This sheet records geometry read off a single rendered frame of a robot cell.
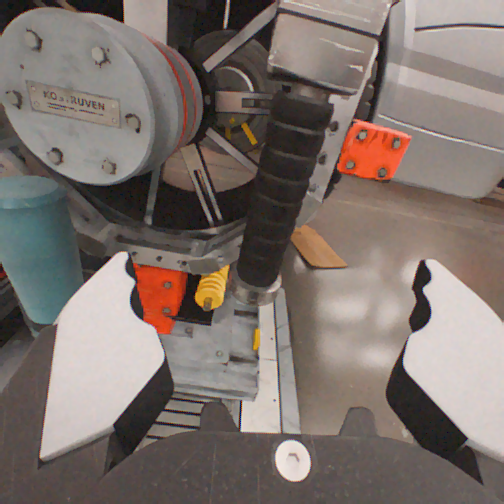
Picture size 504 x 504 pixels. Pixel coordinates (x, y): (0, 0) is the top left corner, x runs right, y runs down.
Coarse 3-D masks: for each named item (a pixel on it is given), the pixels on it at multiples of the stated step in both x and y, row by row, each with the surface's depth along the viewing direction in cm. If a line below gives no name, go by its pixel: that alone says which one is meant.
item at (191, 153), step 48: (0, 0) 33; (48, 0) 38; (96, 0) 47; (192, 48) 38; (240, 48) 37; (240, 96) 40; (192, 144) 45; (96, 192) 50; (144, 192) 61; (192, 192) 70; (240, 192) 65
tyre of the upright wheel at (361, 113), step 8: (376, 64) 36; (368, 80) 37; (368, 88) 37; (368, 96) 38; (360, 104) 39; (368, 104) 39; (360, 112) 39; (368, 112) 40; (360, 120) 40; (336, 176) 45; (328, 184) 46; (328, 192) 47; (88, 200) 49; (96, 208) 50; (104, 216) 51; (112, 216) 51; (120, 224) 52; (128, 224) 52
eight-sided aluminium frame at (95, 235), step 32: (352, 96) 31; (0, 128) 37; (0, 160) 37; (32, 160) 41; (320, 160) 40; (320, 192) 38; (96, 224) 46; (160, 256) 47; (192, 256) 45; (224, 256) 45
